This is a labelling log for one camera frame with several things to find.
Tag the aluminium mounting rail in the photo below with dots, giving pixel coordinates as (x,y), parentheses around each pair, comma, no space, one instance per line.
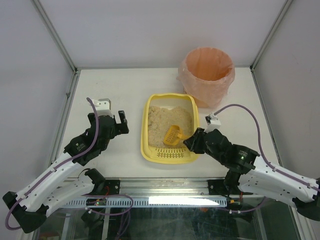
(143,187)

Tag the white slotted cable duct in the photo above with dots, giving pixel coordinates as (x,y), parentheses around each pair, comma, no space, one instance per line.
(145,202)

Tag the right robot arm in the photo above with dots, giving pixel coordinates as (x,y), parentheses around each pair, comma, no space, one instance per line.
(248,172)

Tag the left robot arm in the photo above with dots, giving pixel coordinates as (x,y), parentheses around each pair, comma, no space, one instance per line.
(30,207)

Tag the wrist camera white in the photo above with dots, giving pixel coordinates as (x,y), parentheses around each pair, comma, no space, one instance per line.
(102,106)
(212,123)

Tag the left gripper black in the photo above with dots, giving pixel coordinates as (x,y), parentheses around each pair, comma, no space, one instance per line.
(117,125)

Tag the yellow litter scoop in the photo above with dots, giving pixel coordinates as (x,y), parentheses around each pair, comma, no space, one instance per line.
(174,135)

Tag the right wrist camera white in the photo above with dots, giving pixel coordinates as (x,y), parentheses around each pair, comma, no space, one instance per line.
(212,123)

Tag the cat litter sand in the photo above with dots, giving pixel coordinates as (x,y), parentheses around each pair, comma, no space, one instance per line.
(160,119)

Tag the orange lined trash bin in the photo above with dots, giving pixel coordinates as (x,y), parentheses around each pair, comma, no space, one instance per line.
(206,73)

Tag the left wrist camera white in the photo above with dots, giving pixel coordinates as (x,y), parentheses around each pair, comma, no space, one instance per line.
(102,106)

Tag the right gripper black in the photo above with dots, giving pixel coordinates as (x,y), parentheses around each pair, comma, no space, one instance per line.
(200,141)

